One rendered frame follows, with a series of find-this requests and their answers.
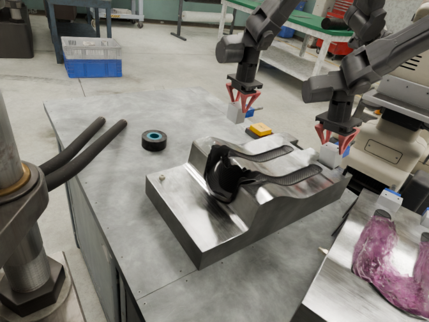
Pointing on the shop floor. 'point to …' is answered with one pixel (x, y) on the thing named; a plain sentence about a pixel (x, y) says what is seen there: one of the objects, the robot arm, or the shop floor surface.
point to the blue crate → (92, 68)
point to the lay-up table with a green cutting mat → (302, 69)
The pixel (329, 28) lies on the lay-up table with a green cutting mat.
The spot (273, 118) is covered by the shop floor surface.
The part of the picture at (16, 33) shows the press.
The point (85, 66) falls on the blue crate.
